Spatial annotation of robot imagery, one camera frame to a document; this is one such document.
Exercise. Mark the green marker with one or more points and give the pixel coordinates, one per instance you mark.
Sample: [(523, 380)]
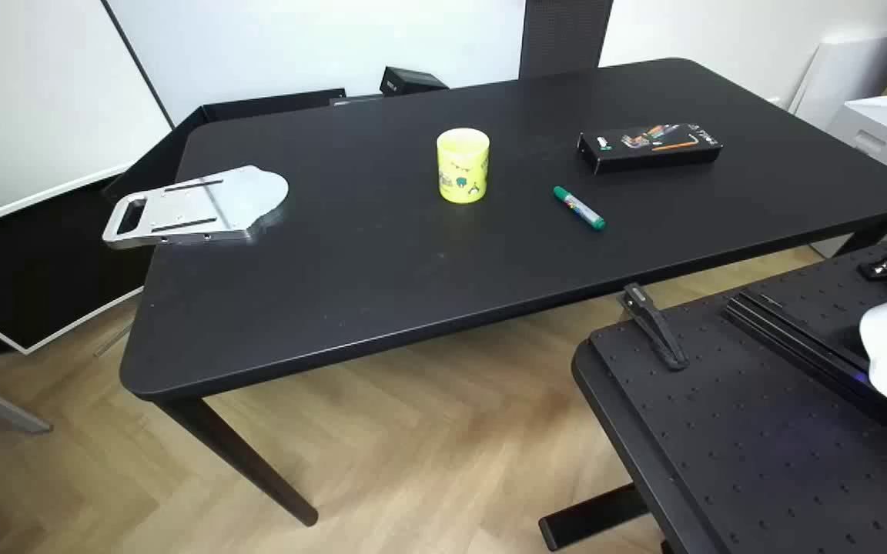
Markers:
[(577, 207)]

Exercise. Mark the yellow-green cup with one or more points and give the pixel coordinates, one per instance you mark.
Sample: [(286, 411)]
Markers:
[(463, 164)]

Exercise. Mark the small black device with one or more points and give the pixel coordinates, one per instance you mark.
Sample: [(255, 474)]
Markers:
[(414, 77)]

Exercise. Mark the black clamp lever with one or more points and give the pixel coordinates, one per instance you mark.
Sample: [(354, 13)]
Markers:
[(655, 329)]

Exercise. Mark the black printed box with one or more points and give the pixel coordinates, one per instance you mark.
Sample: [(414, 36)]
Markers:
[(647, 145)]

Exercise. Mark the silver metal plate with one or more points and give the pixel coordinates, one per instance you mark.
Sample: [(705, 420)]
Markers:
[(207, 204)]

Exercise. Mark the black table leg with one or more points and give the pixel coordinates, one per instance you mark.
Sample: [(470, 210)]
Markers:
[(243, 462)]

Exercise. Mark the dark grey pillar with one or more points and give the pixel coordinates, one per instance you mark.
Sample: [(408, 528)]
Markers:
[(563, 31)]

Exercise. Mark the black platform foot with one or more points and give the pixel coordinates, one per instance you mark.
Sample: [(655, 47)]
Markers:
[(585, 515)]

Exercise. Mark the black perforated mounting platform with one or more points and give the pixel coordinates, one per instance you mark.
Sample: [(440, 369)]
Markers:
[(753, 432)]

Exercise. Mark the white leaning panel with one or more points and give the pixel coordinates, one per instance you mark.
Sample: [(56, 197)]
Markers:
[(844, 71)]

